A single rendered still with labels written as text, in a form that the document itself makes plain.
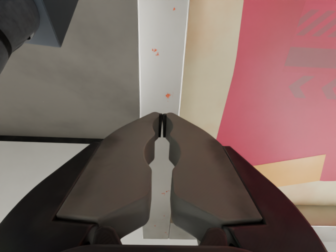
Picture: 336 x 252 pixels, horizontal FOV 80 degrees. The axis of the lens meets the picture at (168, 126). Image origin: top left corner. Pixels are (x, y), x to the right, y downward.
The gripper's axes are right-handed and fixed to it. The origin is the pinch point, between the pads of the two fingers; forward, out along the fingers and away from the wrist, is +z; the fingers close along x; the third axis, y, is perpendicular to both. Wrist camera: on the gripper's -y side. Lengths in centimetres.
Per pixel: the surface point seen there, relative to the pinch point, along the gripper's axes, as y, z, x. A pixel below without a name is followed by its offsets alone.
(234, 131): 6.4, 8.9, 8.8
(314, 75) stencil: -0.7, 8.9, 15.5
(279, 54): -2.6, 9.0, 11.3
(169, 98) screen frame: 1.0, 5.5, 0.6
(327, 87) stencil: 0.5, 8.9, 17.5
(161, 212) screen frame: 16.8, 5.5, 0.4
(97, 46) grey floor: 28, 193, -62
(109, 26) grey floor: 10, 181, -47
